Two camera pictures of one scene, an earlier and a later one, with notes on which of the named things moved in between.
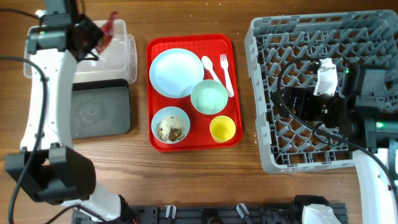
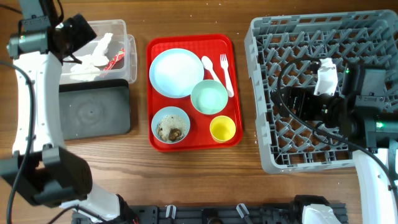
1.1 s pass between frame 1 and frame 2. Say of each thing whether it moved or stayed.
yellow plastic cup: stayed
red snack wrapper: moved
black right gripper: stayed
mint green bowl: stayed
